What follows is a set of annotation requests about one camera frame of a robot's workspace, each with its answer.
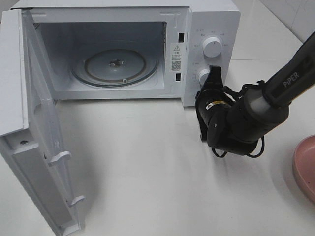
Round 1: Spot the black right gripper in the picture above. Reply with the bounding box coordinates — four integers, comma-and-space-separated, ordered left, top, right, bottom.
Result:
195, 65, 231, 142

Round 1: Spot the glass microwave turntable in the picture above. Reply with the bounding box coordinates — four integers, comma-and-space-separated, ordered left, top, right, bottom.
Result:
71, 49, 159, 88

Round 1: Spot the white lower microwave knob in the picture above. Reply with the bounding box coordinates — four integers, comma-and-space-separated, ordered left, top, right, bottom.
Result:
197, 68, 210, 86

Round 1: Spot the white microwave door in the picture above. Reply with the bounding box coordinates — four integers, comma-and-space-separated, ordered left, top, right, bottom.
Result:
0, 9, 84, 236

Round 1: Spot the white upper microwave knob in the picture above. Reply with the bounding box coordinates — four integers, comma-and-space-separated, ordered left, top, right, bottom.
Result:
201, 36, 222, 58

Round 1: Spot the white microwave knob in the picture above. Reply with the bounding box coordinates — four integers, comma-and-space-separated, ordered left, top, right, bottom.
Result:
197, 68, 210, 86
201, 36, 222, 58

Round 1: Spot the pink round plate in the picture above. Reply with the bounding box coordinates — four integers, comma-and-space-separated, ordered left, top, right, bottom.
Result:
292, 135, 315, 204

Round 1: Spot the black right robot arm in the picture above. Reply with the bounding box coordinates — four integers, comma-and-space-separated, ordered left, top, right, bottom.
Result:
195, 34, 315, 158

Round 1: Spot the white microwave oven body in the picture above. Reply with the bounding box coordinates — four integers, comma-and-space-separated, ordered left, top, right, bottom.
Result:
9, 0, 241, 107

